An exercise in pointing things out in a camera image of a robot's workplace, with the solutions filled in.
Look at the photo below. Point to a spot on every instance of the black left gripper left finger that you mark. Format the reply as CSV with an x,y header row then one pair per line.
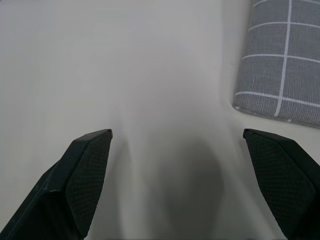
x,y
75,185

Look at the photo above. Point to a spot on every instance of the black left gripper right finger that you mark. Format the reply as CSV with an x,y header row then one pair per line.
x,y
282,180

